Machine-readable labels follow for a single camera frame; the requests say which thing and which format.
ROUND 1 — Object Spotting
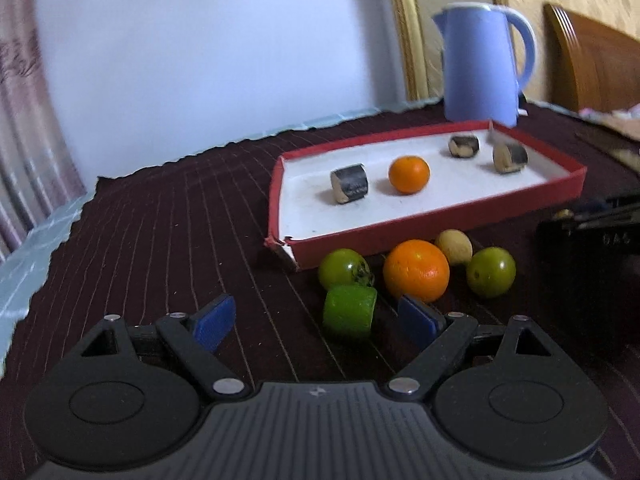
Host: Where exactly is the patterned bedding cloth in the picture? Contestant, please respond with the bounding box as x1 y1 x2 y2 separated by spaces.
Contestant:
577 104 640 133

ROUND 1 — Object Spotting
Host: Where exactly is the plain green tomato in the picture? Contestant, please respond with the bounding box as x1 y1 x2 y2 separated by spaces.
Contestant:
466 246 517 299

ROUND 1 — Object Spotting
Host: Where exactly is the gold framed wall panel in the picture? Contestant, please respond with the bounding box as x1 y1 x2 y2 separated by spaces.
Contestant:
382 0 516 101

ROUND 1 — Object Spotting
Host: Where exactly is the pink patterned curtain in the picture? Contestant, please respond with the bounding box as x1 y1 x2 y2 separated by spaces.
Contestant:
0 0 88 261

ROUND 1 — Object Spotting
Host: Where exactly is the smooth dark sugarcane piece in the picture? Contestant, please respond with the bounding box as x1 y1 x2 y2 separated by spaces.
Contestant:
491 141 529 175

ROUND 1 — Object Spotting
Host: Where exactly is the wooden chair back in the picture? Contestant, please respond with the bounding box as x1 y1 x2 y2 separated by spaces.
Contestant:
544 2 640 113

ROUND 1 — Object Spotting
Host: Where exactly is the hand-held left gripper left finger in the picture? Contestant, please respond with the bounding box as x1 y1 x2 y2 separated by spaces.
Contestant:
80 294 251 403

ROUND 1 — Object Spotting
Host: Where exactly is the knobby dark sugarcane piece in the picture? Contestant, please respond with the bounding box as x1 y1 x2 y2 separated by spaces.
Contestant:
447 134 482 158

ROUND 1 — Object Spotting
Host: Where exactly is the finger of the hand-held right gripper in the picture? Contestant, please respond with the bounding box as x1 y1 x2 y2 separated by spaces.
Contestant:
565 194 640 231

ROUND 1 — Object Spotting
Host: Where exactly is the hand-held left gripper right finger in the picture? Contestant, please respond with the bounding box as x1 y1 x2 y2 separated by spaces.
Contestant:
386 295 553 403

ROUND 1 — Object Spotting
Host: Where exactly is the red cardboard tray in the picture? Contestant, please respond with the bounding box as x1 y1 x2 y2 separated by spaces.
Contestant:
264 120 588 273

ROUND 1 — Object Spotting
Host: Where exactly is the frosty dark sugarcane piece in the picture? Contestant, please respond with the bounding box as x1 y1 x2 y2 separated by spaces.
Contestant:
330 162 371 205

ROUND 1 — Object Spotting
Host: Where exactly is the orange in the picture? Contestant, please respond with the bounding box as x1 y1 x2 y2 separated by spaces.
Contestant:
388 155 431 195
383 240 451 304

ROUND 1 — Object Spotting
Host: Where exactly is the green cut cylinder piece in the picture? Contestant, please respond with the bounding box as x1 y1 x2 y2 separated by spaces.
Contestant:
322 285 378 338

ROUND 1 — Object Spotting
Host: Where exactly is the blue electric kettle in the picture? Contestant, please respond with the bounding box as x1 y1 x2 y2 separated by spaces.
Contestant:
431 2 538 128

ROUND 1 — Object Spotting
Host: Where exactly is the green tomato with dark calyx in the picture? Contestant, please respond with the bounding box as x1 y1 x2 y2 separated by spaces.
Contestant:
318 248 375 291

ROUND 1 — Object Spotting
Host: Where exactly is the dark glossy flat panel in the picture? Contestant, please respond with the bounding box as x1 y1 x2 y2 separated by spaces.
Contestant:
575 130 640 171

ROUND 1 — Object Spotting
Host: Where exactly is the dark striped tablecloth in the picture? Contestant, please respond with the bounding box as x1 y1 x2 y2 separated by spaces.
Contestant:
0 100 640 480

